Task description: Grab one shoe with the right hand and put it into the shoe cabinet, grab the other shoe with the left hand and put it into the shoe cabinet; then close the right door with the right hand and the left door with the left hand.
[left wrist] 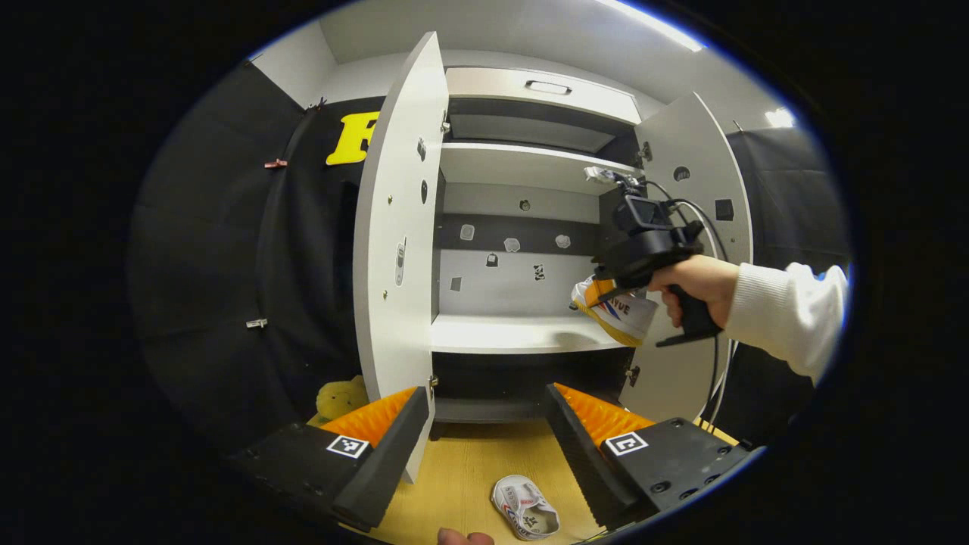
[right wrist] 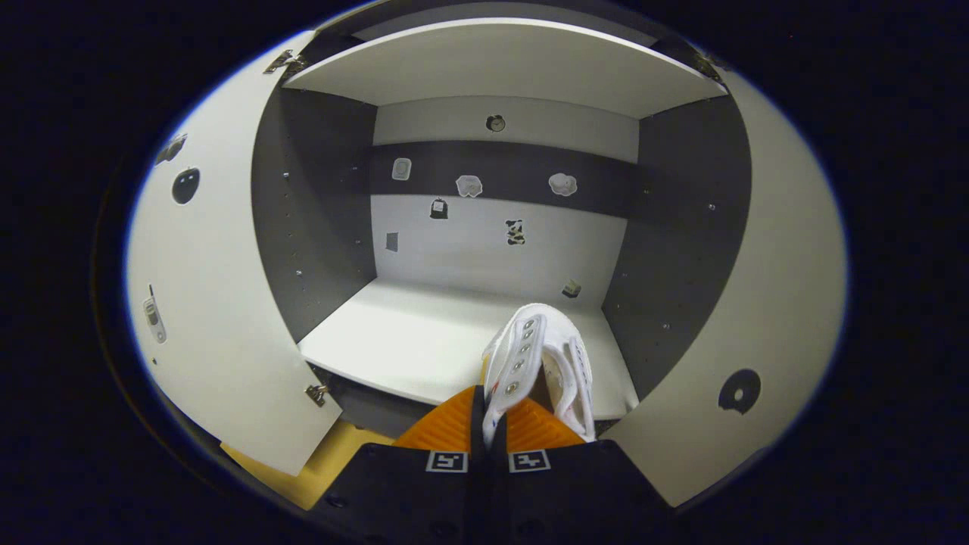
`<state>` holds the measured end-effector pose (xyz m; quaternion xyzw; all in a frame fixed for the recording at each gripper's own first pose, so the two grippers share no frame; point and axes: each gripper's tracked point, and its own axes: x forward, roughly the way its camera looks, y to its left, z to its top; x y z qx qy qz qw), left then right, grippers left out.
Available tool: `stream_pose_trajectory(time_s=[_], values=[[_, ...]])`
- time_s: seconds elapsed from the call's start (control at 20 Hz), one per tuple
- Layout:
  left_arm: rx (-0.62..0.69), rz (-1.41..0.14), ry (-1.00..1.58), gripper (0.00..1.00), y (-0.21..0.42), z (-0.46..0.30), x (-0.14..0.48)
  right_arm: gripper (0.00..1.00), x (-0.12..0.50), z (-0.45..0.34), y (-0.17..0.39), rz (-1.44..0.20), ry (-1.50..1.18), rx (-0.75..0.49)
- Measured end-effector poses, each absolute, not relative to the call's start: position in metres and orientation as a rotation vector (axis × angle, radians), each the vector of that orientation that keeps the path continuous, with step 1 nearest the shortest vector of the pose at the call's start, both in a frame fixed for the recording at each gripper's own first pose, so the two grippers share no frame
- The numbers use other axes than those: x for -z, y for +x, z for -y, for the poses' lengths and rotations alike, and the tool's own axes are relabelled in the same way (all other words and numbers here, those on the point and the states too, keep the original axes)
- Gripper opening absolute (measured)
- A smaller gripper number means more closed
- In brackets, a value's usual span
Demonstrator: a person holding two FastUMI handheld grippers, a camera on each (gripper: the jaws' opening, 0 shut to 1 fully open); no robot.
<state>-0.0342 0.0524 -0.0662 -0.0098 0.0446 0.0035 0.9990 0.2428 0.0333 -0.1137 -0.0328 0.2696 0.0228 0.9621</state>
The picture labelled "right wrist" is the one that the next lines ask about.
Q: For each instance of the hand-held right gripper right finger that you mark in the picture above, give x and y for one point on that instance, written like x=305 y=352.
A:
x=575 y=492

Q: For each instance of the white shoe cabinet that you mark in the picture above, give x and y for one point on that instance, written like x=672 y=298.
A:
x=424 y=341

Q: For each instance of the white canvas shoe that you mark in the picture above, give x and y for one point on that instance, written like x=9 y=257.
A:
x=522 y=341

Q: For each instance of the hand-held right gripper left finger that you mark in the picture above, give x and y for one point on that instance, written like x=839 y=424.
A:
x=409 y=492

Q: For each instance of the white shoe cabinet door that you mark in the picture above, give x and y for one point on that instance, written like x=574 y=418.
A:
x=219 y=303
x=772 y=303

